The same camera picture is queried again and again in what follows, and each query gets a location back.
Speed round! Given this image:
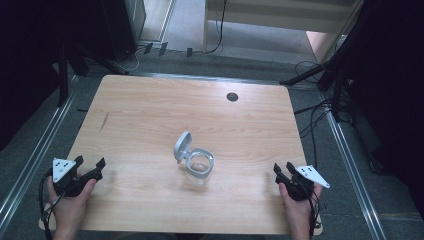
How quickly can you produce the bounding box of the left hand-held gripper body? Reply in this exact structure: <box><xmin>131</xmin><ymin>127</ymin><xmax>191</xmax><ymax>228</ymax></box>
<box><xmin>51</xmin><ymin>158</ymin><xmax>103</xmax><ymax>198</ymax></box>

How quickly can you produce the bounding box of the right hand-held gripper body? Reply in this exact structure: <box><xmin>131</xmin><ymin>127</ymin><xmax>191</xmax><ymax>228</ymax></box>
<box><xmin>285</xmin><ymin>165</ymin><xmax>331</xmax><ymax>202</ymax></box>

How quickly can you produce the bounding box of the clear jar with grey lid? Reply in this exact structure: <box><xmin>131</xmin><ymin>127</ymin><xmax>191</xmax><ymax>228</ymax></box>
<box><xmin>173</xmin><ymin>130</ymin><xmax>216</xmax><ymax>188</ymax></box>

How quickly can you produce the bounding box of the person's right hand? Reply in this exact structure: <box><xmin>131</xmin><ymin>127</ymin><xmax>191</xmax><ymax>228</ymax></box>
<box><xmin>278</xmin><ymin>181</ymin><xmax>324</xmax><ymax>232</ymax></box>

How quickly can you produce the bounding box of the person's left hand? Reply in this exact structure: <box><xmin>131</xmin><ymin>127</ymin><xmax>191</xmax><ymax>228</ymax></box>
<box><xmin>46</xmin><ymin>171</ymin><xmax>98</xmax><ymax>236</ymax></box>

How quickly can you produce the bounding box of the black stand with legs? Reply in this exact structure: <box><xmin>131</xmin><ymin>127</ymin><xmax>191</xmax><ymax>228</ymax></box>
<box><xmin>49</xmin><ymin>39</ymin><xmax>129</xmax><ymax>108</ymax></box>
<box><xmin>279</xmin><ymin>0</ymin><xmax>371</xmax><ymax>123</ymax></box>

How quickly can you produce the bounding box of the black cabinet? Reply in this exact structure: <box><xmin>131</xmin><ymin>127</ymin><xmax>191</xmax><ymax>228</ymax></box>
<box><xmin>99</xmin><ymin>0</ymin><xmax>148</xmax><ymax>63</ymax></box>

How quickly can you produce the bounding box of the metal floor rail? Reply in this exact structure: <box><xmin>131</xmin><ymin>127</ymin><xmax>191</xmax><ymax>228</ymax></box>
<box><xmin>138</xmin><ymin>72</ymin><xmax>323</xmax><ymax>90</ymax></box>
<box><xmin>319</xmin><ymin>93</ymin><xmax>388</xmax><ymax>240</ymax></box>
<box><xmin>0</xmin><ymin>75</ymin><xmax>80</xmax><ymax>231</ymax></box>

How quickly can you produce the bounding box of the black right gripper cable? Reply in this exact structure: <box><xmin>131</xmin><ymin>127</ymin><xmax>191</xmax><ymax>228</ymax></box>
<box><xmin>308</xmin><ymin>189</ymin><xmax>322</xmax><ymax>238</ymax></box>

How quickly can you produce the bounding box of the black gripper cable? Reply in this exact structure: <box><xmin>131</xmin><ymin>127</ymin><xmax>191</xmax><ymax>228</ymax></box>
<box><xmin>308</xmin><ymin>189</ymin><xmax>322</xmax><ymax>238</ymax></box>
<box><xmin>38</xmin><ymin>169</ymin><xmax>64</xmax><ymax>240</ymax></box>

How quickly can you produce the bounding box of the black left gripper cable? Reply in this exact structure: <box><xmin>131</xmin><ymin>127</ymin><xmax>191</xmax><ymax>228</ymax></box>
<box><xmin>38</xmin><ymin>169</ymin><xmax>64</xmax><ymax>240</ymax></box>

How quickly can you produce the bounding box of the bundle of black floor cables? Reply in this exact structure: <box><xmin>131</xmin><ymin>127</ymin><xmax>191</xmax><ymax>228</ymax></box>
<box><xmin>293</xmin><ymin>59</ymin><xmax>354</xmax><ymax>168</ymax></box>

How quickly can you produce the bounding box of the white floor cable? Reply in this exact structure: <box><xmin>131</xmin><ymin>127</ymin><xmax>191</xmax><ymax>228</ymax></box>
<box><xmin>116</xmin><ymin>46</ymin><xmax>148</xmax><ymax>75</ymax></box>

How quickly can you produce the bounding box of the white furniture frame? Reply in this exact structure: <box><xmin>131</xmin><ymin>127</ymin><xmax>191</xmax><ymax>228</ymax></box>
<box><xmin>202</xmin><ymin>0</ymin><xmax>365</xmax><ymax>64</ymax></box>

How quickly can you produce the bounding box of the hanging black cable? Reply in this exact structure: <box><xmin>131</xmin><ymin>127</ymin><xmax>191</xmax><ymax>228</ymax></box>
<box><xmin>194</xmin><ymin>0</ymin><xmax>228</xmax><ymax>55</ymax></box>

